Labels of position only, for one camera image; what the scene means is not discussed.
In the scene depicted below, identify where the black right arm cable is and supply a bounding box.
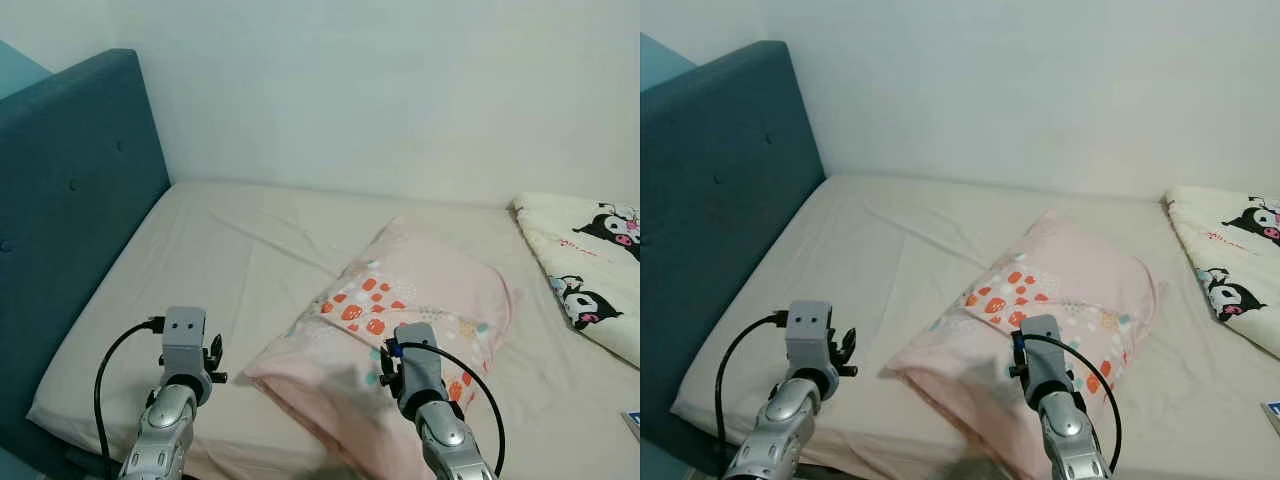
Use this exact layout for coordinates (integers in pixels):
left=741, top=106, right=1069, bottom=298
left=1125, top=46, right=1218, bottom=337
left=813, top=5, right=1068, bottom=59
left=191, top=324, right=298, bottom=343
left=395, top=342, right=507, bottom=476
left=1020, top=333, right=1123, bottom=471

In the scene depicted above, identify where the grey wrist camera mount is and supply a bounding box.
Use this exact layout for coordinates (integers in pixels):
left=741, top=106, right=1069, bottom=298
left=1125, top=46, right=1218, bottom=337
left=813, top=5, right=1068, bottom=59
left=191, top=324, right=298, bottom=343
left=393, top=322, right=443, bottom=403
left=161, top=306, right=209, bottom=379
left=1018, top=314, right=1064, bottom=393
left=785, top=300, right=834, bottom=373

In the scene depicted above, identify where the cream bed sheet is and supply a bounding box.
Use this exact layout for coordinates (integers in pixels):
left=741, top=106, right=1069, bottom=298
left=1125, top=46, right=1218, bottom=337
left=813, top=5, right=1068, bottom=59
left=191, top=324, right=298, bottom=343
left=672, top=172, right=1280, bottom=480
left=28, top=180, right=641, bottom=480

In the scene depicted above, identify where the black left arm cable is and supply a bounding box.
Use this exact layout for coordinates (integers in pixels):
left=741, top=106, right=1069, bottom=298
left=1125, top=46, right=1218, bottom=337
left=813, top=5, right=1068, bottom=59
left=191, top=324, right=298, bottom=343
left=715, top=312, right=791, bottom=466
left=94, top=318, right=166, bottom=471

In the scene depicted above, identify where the cream cartoon print quilt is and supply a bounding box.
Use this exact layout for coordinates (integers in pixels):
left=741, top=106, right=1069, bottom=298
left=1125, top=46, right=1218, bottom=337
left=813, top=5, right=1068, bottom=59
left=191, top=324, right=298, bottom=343
left=512, top=193, right=641, bottom=369
left=1162, top=186, right=1280, bottom=361

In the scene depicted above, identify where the pink patterned pillow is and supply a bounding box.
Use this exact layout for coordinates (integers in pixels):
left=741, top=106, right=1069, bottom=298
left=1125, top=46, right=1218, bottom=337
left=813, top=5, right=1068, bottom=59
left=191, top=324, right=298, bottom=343
left=885, top=208, right=1159, bottom=480
left=243, top=215, right=521, bottom=480

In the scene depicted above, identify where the teal upholstered headboard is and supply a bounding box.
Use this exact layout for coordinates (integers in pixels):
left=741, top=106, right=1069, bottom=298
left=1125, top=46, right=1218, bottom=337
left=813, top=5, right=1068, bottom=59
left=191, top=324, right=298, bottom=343
left=0, top=48, right=171, bottom=471
left=640, top=40, right=827, bottom=471

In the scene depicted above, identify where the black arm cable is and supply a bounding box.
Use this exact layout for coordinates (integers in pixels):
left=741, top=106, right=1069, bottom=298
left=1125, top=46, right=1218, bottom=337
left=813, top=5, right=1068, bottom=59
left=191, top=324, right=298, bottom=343
left=715, top=312, right=791, bottom=466
left=395, top=342, right=507, bottom=476
left=94, top=318, right=166, bottom=471
left=1020, top=333, right=1123, bottom=471

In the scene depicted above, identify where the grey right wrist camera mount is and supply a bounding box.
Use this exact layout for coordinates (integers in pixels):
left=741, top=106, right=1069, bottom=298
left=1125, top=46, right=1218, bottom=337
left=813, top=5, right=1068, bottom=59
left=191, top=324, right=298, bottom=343
left=1018, top=314, right=1064, bottom=393
left=393, top=322, right=443, bottom=403

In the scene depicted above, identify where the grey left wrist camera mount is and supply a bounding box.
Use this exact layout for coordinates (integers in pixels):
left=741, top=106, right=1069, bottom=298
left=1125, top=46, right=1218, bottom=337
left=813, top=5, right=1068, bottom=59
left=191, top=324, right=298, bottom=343
left=785, top=300, right=834, bottom=373
left=161, top=306, right=209, bottom=379

